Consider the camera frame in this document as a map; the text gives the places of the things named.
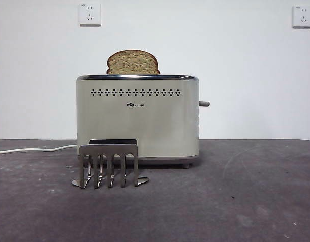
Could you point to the white wall socket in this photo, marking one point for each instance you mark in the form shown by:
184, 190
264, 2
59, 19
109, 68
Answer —
89, 14
303, 16

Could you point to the cream and steel toaster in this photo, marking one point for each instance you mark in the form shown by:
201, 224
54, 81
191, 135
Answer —
157, 126

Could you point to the brown-crusted bread slice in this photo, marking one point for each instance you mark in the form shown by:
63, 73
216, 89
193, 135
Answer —
133, 63

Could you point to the steel toast rack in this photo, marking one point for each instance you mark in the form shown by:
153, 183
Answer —
107, 150

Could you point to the grey toaster lever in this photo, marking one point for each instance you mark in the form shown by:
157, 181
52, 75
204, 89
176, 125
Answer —
204, 103

